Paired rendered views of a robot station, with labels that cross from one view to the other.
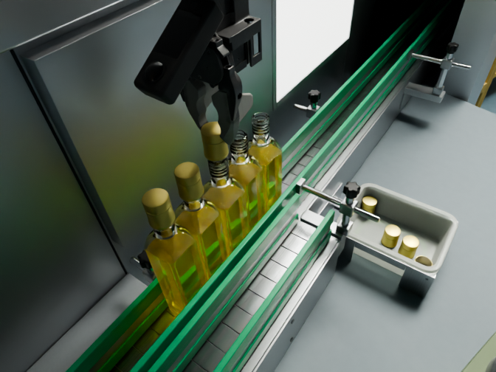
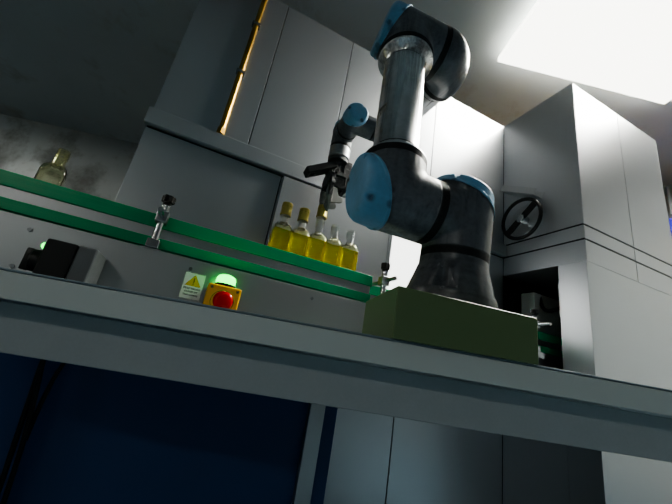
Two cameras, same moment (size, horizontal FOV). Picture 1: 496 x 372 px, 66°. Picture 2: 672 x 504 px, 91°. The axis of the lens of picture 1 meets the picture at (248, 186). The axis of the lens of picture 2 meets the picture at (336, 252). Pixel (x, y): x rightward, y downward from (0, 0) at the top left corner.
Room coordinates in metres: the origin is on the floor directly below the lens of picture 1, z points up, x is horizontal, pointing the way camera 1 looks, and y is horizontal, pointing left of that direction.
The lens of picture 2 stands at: (-0.42, -0.52, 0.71)
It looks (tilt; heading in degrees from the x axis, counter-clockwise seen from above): 18 degrees up; 30
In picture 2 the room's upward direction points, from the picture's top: 10 degrees clockwise
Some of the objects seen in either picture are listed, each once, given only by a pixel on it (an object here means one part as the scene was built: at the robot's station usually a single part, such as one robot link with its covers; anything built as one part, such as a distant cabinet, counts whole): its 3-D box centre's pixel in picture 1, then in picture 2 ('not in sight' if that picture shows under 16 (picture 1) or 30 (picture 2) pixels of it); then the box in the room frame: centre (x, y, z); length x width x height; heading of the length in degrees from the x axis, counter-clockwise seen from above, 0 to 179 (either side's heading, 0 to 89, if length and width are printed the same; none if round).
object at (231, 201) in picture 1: (226, 224); (312, 264); (0.42, 0.04, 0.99); 0.06 x 0.06 x 0.21; 51
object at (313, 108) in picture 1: (305, 113); not in sight; (0.80, -0.16, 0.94); 0.07 x 0.04 x 0.13; 52
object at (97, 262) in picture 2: not in sight; (70, 269); (-0.11, 0.22, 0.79); 0.08 x 0.08 x 0.08; 52
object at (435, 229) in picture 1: (392, 234); not in sight; (0.52, -0.32, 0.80); 0.22 x 0.17 x 0.09; 52
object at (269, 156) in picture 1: (263, 184); (344, 274); (0.52, -0.03, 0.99); 0.06 x 0.06 x 0.21; 51
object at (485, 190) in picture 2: not in sight; (454, 219); (0.15, -0.43, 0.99); 0.13 x 0.12 x 0.14; 136
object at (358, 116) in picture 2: not in sight; (357, 122); (0.38, -0.06, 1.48); 0.11 x 0.11 x 0.08; 46
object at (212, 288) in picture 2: not in sight; (219, 304); (0.11, 0.05, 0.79); 0.07 x 0.07 x 0.07; 52
